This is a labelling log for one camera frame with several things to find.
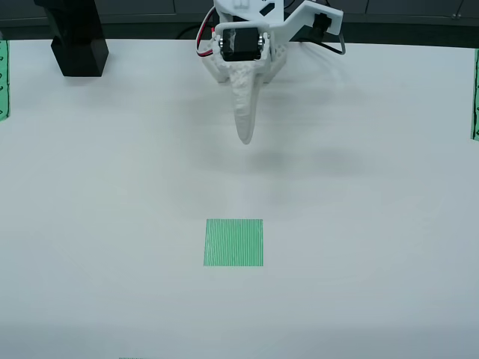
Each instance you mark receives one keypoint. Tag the wrist camera with white bracket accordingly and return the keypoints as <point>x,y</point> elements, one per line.
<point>322,24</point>

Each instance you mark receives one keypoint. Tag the green striped square sheet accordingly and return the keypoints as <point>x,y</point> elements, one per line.
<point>234,243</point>

